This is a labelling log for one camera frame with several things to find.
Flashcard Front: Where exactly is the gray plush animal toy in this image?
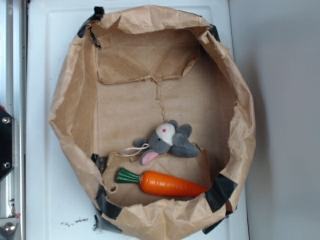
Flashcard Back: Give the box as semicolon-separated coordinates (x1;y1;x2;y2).
133;119;200;166

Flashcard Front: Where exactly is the black mounting bracket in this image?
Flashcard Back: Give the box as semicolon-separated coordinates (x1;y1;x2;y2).
0;105;15;182

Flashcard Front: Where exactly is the aluminium frame rail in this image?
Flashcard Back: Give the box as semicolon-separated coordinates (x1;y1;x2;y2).
0;0;28;240

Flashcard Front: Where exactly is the orange plastic carrot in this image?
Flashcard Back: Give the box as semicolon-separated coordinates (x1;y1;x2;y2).
115;167;208;197

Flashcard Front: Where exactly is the brown paper bag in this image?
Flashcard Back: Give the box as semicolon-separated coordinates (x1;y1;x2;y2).
49;5;256;240

